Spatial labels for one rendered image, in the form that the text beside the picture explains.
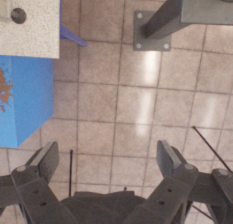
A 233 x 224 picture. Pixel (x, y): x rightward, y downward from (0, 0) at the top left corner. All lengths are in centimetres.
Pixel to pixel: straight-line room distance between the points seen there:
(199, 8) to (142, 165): 144
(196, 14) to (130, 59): 93
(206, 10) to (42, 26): 54
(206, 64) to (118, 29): 78
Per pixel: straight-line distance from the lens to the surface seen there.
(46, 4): 72
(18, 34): 75
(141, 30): 143
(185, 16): 54
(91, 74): 142
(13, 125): 100
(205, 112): 169
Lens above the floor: 141
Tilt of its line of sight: 75 degrees down
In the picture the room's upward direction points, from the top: 175 degrees clockwise
